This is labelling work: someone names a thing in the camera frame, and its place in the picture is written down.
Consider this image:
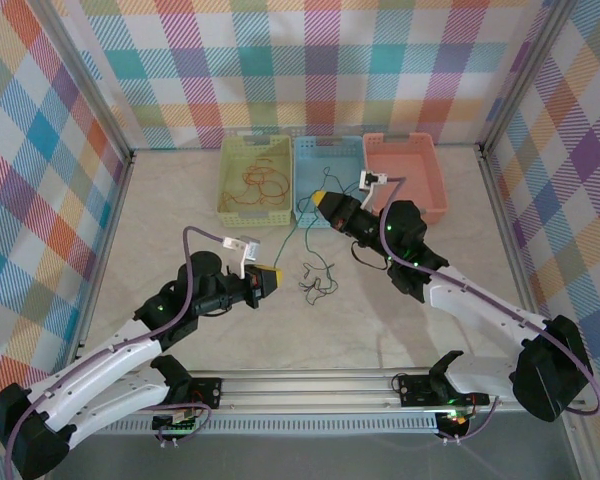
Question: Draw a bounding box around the thin green cable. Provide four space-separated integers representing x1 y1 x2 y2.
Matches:
273 166 367 275

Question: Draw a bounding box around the thin orange cable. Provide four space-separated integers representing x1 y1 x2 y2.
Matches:
219 157 292 209

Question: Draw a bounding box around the blue plastic basket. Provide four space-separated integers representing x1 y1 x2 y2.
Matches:
292 134 373 230

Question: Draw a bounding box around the pink plastic basket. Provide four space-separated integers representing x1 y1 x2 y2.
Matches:
362 131 450 226

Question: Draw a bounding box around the green plastic basket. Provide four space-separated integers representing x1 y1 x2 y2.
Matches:
214 133 294 227

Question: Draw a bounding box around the grey metal panel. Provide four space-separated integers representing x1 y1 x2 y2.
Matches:
27 414 589 480

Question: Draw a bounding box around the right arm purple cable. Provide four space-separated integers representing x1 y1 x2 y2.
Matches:
378 176 600 444

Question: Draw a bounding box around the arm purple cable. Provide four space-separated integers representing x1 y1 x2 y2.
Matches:
378 176 600 444
3 225 227 477

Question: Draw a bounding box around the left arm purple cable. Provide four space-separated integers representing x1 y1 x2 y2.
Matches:
3 225 227 477

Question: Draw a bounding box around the aluminium side rail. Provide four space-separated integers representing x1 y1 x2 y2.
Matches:
478 144 549 326
64 149 137 376

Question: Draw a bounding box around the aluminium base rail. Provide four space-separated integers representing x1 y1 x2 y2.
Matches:
34 369 589 415

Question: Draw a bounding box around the slotted grey cable duct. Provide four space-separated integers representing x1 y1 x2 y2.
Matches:
79 417 441 435

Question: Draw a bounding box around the aluminium frame post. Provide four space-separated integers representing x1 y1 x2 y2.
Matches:
32 0 137 160
478 0 580 156

